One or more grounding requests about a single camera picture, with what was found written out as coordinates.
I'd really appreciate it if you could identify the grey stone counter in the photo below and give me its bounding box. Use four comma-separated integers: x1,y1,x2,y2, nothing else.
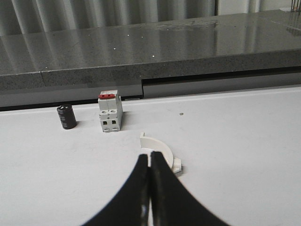
0,10,301,109

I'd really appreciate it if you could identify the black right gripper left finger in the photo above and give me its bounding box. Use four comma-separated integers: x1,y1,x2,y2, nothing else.
84,154,150,226

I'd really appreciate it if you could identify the white circuit breaker red switch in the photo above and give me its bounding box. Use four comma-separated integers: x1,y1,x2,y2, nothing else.
98,90,123,132

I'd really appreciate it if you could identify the black cylindrical capacitor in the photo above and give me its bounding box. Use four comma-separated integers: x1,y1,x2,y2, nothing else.
57,104,77,129

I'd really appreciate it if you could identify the grey pleated curtain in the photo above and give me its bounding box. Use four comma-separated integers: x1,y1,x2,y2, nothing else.
0,0,301,36

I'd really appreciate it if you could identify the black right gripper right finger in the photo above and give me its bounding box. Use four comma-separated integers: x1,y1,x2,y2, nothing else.
150,152,227,226

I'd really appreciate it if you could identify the white half pipe clamp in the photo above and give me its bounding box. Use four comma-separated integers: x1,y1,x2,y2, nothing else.
140,132,182,173

